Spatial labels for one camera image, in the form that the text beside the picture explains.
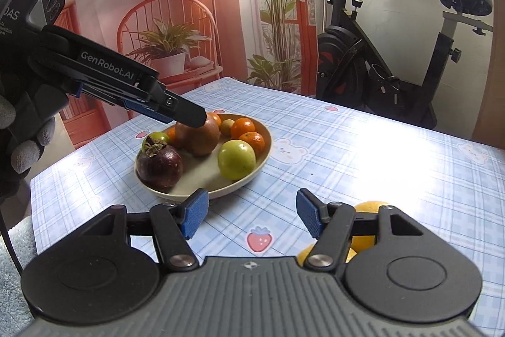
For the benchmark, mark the red apple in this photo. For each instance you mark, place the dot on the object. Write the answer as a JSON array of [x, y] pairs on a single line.
[[201, 141]]

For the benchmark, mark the green jujube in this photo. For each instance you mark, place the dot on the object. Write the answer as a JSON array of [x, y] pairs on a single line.
[[159, 135]]

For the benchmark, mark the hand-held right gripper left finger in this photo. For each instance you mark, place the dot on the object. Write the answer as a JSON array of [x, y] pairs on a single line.
[[195, 213]]

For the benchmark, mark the orange tangerine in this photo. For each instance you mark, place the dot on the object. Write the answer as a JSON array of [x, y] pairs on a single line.
[[254, 143], [242, 127], [215, 118], [171, 133]]

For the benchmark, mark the yellow lemon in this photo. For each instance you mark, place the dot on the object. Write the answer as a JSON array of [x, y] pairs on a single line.
[[365, 242], [305, 255]]

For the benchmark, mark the light blue towel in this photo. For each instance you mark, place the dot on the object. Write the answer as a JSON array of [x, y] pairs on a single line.
[[24, 242]]

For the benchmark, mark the brown wooden door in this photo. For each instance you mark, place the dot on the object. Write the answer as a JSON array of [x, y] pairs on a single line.
[[497, 84]]

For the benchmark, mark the black exercise bike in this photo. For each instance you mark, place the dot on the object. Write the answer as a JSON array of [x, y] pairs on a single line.
[[343, 52]]

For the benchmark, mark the beige oval plate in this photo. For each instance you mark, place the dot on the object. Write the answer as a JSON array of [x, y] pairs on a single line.
[[201, 183]]

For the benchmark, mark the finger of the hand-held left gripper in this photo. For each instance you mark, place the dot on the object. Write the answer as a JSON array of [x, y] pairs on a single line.
[[185, 110], [146, 108]]

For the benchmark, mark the green apple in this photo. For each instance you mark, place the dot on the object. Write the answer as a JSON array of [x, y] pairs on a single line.
[[236, 159]]

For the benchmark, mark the purple mangosteen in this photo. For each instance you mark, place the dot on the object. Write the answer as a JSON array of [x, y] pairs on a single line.
[[161, 167]]

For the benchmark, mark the brown longan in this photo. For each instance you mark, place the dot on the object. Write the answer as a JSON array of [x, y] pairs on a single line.
[[226, 126]]

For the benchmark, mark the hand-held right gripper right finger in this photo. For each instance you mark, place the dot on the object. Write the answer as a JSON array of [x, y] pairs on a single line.
[[309, 213]]

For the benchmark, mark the person's left hand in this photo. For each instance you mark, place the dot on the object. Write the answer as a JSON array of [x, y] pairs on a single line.
[[27, 155]]

